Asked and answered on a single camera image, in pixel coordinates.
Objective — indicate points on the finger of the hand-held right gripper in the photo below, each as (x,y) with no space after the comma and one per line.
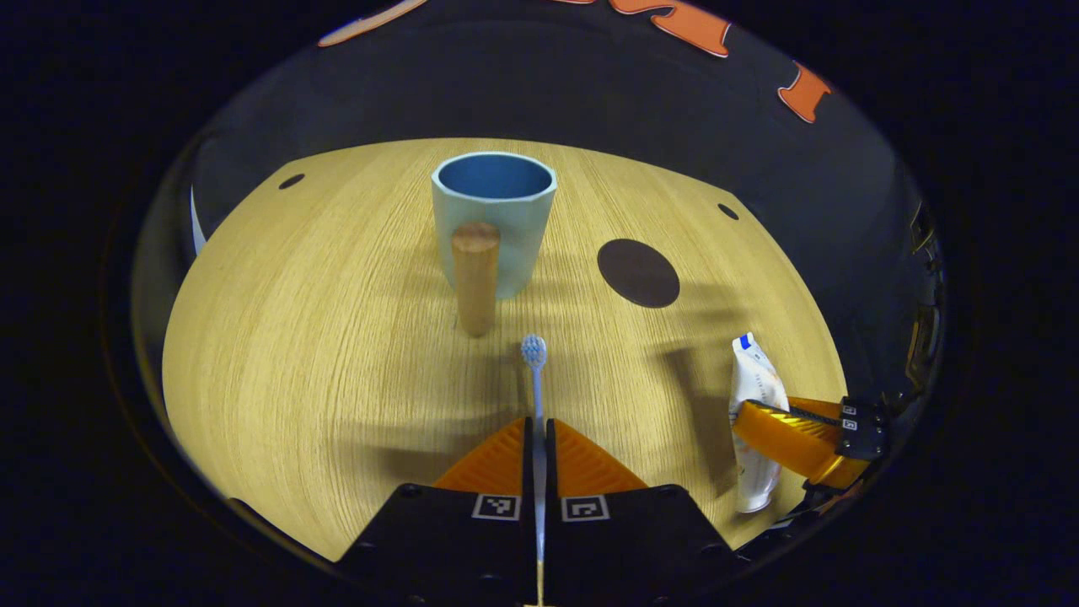
(860,409)
(792,438)

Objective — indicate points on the dark round coaster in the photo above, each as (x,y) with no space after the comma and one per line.
(638,273)

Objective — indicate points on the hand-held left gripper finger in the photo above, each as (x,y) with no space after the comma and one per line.
(550,480)
(528,480)

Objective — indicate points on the white toothpaste tube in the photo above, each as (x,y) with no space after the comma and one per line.
(756,379)

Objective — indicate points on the wooden desktop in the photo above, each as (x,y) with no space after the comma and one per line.
(320,354)

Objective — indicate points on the light blue toothbrush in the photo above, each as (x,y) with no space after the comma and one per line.
(534,350)

